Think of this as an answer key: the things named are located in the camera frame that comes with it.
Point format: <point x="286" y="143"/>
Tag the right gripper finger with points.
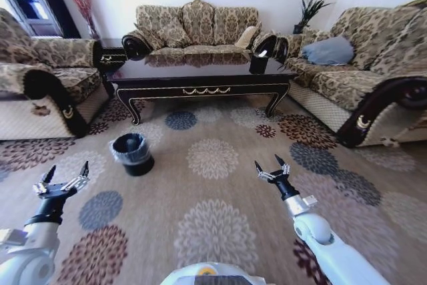
<point x="263" y="173"/>
<point x="283" y="166"/>

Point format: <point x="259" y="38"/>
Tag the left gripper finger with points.
<point x="46" y="178"/>
<point x="81" y="178"/>

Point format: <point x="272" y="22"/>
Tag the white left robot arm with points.
<point x="31" y="255"/>

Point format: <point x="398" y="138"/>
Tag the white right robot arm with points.
<point x="320" y="235"/>

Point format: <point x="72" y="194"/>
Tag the clear plastic bin liner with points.
<point x="116" y="156"/>

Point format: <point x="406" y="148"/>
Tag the black round trash bin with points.
<point x="135" y="158"/>

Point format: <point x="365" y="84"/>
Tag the glass floor vase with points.
<point x="94" y="31"/>

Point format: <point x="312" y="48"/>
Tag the floral patterned carpet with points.
<point x="213" y="178"/>

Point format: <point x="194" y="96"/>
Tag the damask patterned armchair sofa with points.
<point x="40" y="91"/>

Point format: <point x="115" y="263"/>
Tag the black box on table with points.
<point x="259" y="63"/>

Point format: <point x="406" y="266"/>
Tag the dark wooden coffee table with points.
<point x="203" y="78"/>

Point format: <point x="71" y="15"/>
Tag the white robot front shell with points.
<point x="210" y="275"/>

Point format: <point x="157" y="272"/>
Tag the grey pillow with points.
<point x="328" y="50"/>

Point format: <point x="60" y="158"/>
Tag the damask sofa with grey pillow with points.
<point x="370" y="74"/>

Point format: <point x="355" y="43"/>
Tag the dark wooden side table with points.
<point x="111" y="52"/>

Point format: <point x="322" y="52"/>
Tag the beige pillow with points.
<point x="246" y="38"/>

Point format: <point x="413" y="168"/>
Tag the green potted plant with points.
<point x="310" y="9"/>

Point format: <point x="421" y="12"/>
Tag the three-seat damask patterned sofa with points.
<point x="200" y="24"/>

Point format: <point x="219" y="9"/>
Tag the damask patterned throw cushion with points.
<point x="173" y="33"/>

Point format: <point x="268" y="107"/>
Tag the dark curtain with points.
<point x="58" y="1"/>

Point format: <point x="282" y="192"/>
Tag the window with white frame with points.
<point x="30" y="4"/>

